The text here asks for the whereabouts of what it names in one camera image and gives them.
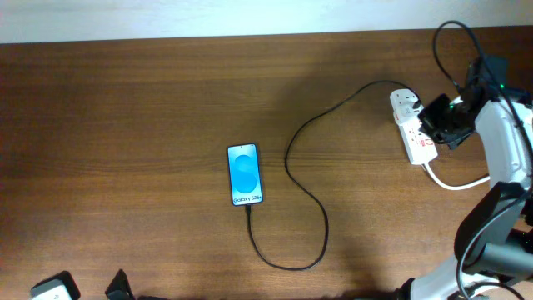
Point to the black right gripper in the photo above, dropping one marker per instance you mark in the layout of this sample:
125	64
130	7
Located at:
428	127

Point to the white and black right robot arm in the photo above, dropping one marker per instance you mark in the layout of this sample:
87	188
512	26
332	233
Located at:
489	252

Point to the white power strip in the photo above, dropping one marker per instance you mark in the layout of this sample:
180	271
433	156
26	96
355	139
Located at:
420	148

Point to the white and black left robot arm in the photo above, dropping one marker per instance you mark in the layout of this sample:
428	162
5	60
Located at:
62	286

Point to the blue screen Galaxy smartphone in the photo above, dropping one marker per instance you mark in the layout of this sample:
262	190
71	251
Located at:
244	173

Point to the white charger plug adapter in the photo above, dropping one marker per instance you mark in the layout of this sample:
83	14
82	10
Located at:
406	112

